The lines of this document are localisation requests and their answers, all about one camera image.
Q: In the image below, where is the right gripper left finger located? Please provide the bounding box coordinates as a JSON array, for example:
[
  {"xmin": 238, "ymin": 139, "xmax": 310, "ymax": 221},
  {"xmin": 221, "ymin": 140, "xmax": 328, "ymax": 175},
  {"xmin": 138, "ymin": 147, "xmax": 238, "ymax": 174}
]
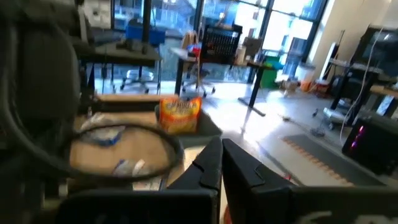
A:
[{"xmin": 167, "ymin": 136, "xmax": 223, "ymax": 200}]

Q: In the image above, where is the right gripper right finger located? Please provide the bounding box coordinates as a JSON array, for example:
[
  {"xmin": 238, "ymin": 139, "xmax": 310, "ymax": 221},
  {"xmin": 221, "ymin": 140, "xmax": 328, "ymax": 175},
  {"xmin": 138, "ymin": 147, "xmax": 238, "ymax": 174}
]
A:
[{"xmin": 222, "ymin": 138, "xmax": 294, "ymax": 224}]

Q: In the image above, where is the orange Maruchan noodle pack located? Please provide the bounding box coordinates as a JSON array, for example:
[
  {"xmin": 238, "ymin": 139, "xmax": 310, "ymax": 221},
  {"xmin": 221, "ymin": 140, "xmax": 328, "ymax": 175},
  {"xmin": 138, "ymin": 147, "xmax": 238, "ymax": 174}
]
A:
[{"xmin": 159, "ymin": 96, "xmax": 203, "ymax": 135}]

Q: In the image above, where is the blue Maruchan noodle pack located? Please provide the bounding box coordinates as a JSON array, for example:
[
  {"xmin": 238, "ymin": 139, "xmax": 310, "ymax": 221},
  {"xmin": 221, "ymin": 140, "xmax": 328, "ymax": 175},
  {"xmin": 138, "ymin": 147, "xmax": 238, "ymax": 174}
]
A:
[{"xmin": 79, "ymin": 112, "xmax": 127, "ymax": 147}]

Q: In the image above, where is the grey plastic bin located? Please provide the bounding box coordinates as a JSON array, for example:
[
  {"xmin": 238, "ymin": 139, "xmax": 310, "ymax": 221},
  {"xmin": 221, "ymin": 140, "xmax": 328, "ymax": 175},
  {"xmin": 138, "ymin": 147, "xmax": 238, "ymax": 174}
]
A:
[{"xmin": 154, "ymin": 104, "xmax": 223, "ymax": 149}]

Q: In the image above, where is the black hazard-striped floor mat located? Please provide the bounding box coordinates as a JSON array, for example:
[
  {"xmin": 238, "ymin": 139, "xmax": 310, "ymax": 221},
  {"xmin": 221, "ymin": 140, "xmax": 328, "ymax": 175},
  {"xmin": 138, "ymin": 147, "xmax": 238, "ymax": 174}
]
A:
[{"xmin": 281, "ymin": 133, "xmax": 386, "ymax": 188}]

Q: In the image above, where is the grey office chair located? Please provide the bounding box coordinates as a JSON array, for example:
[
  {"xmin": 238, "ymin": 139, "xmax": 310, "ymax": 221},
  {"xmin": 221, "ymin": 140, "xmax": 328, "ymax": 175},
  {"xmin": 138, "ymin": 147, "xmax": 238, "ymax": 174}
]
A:
[{"xmin": 181, "ymin": 30, "xmax": 216, "ymax": 98}]

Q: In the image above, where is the black office desk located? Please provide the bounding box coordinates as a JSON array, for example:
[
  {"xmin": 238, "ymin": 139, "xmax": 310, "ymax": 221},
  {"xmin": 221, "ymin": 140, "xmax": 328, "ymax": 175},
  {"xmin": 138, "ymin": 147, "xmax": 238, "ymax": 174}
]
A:
[{"xmin": 169, "ymin": 46, "xmax": 276, "ymax": 118}]

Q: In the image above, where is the low wheeled cart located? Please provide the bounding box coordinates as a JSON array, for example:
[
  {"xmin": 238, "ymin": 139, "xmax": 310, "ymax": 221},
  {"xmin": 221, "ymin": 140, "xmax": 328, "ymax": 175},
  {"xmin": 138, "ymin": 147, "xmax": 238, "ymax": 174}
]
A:
[{"xmin": 322, "ymin": 107, "xmax": 346, "ymax": 131}]

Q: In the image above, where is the green waste bin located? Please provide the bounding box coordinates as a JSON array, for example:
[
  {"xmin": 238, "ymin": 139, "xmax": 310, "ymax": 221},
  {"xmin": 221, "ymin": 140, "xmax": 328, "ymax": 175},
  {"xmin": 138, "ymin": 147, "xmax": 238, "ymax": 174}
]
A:
[{"xmin": 260, "ymin": 55, "xmax": 284, "ymax": 90}]

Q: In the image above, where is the brown cardboard box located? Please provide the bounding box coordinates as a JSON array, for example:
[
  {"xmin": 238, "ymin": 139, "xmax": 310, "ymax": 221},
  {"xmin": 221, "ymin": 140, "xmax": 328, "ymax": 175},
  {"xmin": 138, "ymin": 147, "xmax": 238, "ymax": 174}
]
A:
[{"xmin": 281, "ymin": 79, "xmax": 301, "ymax": 93}]

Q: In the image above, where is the white paper roll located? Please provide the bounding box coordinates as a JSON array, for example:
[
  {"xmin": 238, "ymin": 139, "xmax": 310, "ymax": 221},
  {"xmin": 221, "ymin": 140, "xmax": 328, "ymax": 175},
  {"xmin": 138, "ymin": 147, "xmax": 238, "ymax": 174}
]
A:
[{"xmin": 238, "ymin": 45, "xmax": 248, "ymax": 65}]

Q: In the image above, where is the black pegboard rack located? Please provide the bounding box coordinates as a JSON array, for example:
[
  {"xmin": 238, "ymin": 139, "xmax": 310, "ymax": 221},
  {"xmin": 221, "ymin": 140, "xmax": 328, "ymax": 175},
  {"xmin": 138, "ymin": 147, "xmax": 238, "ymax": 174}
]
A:
[{"xmin": 201, "ymin": 24, "xmax": 243, "ymax": 66}]

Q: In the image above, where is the white waste bin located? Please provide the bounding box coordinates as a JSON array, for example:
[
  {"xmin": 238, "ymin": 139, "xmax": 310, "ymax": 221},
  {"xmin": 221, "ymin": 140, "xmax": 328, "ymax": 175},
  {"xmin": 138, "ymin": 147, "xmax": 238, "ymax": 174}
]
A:
[{"xmin": 294, "ymin": 62, "xmax": 317, "ymax": 83}]

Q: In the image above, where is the black computer tower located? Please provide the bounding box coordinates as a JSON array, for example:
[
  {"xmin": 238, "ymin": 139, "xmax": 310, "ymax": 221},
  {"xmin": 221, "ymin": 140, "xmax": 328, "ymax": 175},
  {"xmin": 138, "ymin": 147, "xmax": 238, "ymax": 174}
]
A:
[{"xmin": 341, "ymin": 111, "xmax": 398, "ymax": 175}]

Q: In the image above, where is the grey desk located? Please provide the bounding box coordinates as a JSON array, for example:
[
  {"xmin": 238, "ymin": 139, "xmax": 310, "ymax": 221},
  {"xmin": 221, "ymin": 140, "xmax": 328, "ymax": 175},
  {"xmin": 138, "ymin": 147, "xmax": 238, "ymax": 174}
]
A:
[{"xmin": 73, "ymin": 42, "xmax": 162, "ymax": 94}]

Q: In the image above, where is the blue storage bin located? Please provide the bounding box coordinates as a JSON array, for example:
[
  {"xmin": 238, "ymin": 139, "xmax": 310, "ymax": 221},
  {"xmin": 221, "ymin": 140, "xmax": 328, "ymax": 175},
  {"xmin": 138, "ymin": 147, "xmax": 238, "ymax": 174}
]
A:
[{"xmin": 125, "ymin": 18, "xmax": 166, "ymax": 47}]

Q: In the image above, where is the black vertical pole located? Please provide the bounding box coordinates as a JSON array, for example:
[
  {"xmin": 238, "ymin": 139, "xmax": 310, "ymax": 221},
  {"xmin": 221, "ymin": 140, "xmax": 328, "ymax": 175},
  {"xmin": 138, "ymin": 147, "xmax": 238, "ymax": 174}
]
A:
[{"xmin": 141, "ymin": 0, "xmax": 152, "ymax": 54}]

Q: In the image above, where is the large glass window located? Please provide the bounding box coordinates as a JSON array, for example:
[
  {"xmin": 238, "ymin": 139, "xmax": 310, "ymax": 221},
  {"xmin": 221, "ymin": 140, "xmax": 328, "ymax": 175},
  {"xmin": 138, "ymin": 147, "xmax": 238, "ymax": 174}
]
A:
[{"xmin": 83, "ymin": 0, "xmax": 329, "ymax": 82}]

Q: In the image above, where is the black computer monitor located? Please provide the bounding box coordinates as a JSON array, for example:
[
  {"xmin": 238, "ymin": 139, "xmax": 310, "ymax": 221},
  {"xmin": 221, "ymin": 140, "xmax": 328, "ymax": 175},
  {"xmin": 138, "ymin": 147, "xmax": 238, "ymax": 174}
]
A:
[{"xmin": 354, "ymin": 26, "xmax": 398, "ymax": 77}]

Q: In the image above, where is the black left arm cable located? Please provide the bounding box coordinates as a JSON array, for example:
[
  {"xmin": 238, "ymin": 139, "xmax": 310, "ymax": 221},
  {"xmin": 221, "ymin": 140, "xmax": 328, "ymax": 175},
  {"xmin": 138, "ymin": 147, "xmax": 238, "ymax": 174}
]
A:
[{"xmin": 0, "ymin": 90, "xmax": 185, "ymax": 183}]

